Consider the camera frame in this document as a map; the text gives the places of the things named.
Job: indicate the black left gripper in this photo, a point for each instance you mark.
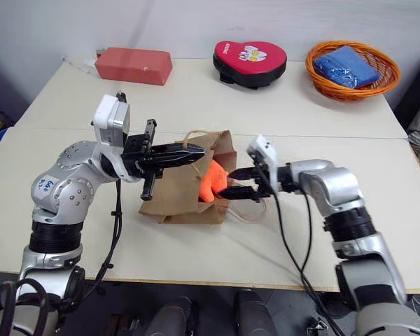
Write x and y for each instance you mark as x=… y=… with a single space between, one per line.
x=136 y=150

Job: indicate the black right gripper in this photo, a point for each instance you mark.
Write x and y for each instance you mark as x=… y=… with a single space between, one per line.
x=259 y=183

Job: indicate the orange plush toy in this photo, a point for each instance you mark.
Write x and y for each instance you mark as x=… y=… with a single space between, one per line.
x=211 y=182

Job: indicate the brown paper bag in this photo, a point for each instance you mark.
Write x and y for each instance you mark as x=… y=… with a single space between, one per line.
x=175 y=196

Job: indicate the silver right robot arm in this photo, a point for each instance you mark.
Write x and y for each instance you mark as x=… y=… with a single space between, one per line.
x=339 y=189

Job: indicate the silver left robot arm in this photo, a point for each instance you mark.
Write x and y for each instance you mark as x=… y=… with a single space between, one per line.
x=66 y=196

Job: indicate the red rectangular block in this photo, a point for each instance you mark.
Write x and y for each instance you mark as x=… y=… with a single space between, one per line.
x=133 y=66

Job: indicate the red heart-shaped cushion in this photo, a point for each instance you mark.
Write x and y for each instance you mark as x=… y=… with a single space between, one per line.
x=248 y=59

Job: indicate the dark rounded shape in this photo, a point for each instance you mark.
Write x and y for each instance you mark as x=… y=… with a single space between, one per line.
x=253 y=315
x=175 y=318

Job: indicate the clear plastic wrapper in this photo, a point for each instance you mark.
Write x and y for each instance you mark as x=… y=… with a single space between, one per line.
x=77 y=63

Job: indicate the orange wicker basket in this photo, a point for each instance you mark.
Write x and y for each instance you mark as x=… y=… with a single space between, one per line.
x=353 y=92

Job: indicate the blue cloth bundle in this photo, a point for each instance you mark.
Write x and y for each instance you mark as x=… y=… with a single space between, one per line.
x=346 y=68

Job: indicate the black chair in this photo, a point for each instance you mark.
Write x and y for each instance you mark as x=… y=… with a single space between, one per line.
x=416 y=87

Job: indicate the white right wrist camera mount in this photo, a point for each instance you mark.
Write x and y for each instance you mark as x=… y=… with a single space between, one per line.
x=267 y=150

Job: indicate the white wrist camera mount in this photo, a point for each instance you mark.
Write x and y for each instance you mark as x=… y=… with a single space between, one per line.
x=108 y=115
x=267 y=150

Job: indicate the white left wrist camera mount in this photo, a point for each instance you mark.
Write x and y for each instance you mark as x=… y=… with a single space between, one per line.
x=108 y=115

